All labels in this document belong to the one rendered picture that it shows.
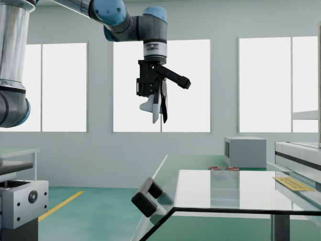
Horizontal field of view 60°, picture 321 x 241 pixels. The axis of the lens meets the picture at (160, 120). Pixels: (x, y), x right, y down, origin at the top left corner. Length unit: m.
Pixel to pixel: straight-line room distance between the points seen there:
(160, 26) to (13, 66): 0.48
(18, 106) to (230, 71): 4.30
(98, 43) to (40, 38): 1.10
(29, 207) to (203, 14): 4.74
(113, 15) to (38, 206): 0.54
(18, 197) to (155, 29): 0.58
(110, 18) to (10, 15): 0.39
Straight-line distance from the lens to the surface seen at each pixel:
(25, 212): 0.81
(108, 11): 0.75
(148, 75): 0.86
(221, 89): 4.94
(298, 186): 0.45
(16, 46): 1.02
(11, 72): 1.01
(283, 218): 0.63
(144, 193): 0.39
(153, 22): 0.88
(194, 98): 4.89
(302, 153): 0.51
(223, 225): 1.20
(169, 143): 4.90
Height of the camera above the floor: 1.16
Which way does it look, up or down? 1 degrees up
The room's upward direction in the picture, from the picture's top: straight up
